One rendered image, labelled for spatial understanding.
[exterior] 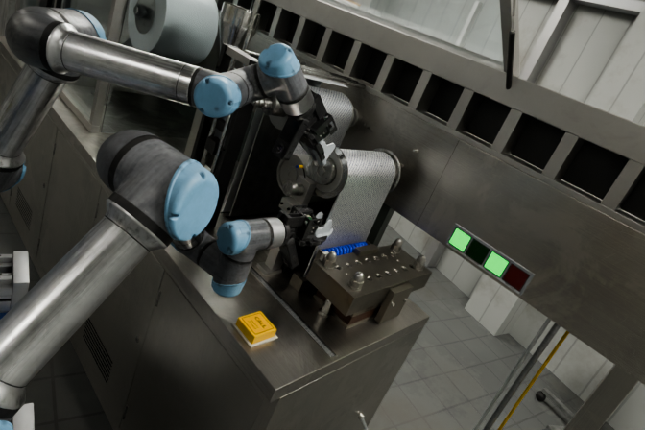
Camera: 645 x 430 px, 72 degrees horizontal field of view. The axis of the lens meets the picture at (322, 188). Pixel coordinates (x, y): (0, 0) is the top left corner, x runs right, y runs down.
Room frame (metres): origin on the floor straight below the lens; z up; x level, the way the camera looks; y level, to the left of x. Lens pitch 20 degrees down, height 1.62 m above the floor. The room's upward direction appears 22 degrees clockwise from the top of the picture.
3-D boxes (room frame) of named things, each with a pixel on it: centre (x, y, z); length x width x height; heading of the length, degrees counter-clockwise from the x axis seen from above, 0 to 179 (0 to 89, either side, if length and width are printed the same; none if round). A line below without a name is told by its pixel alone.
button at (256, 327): (0.87, 0.02, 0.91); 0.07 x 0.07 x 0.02; 52
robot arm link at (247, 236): (0.90, 0.12, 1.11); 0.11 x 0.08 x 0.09; 142
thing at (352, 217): (1.22, -0.12, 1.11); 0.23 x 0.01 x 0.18; 142
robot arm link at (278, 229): (0.97, 0.08, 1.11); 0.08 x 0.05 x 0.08; 52
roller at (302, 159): (1.33, 0.02, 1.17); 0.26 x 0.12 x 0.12; 142
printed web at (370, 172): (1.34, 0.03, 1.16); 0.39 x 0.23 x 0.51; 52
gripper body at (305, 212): (1.03, 0.03, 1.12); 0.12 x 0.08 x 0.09; 142
